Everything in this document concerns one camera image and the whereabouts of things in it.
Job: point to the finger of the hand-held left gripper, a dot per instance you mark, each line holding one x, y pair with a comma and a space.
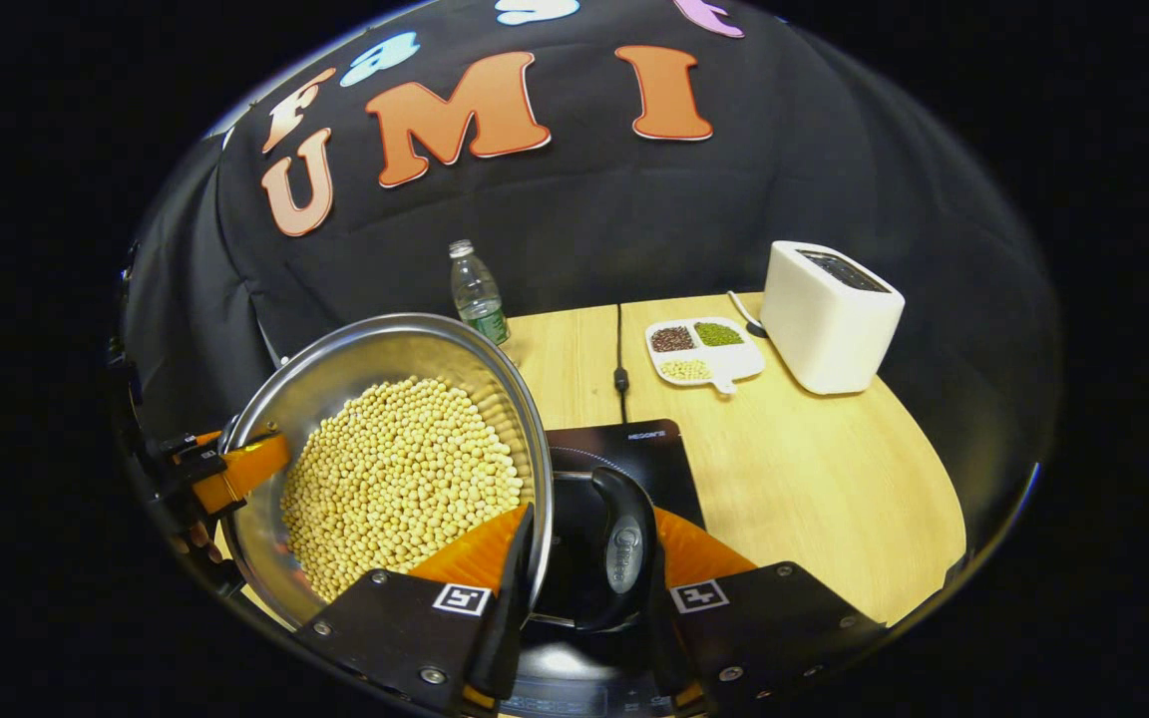
245, 469

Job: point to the soybeans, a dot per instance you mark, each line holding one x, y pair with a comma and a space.
395, 479

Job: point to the black induction cooktop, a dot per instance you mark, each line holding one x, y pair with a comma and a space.
654, 469

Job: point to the white toaster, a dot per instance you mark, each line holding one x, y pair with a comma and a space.
824, 329

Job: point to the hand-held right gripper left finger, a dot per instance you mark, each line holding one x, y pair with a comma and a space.
505, 638

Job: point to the black backdrop cloth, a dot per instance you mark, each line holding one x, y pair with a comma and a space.
634, 219

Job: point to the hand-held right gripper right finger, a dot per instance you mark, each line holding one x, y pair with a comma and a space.
774, 623

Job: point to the white sectioned plate with beans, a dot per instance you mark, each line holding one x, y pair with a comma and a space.
709, 354

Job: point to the clear plastic water bottle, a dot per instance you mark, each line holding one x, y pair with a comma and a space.
478, 294

